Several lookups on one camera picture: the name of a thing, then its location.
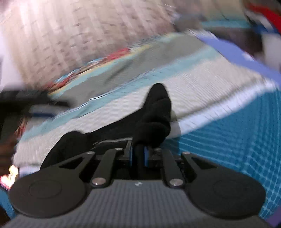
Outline person's hand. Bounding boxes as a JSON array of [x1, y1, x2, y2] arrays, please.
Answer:
[[0, 134, 18, 176]]

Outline striped patterned bedsheet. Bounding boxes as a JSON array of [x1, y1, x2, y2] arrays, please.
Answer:
[[13, 31, 280, 219]]

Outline black pants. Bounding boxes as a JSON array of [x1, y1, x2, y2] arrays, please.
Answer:
[[41, 83, 171, 169]]

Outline smartphone with lit screen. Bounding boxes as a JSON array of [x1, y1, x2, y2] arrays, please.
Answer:
[[1, 165, 19, 191]]

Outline white storage box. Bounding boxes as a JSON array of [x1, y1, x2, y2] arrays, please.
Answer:
[[262, 33, 281, 72]]

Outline clutter pile of clothes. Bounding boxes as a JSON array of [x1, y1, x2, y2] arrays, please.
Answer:
[[242, 1, 280, 35]]

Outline floral beige curtain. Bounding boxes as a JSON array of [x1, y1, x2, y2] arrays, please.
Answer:
[[1, 1, 173, 87]]

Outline purple blue mattress edge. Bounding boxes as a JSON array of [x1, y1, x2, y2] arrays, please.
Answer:
[[198, 36, 280, 87]]

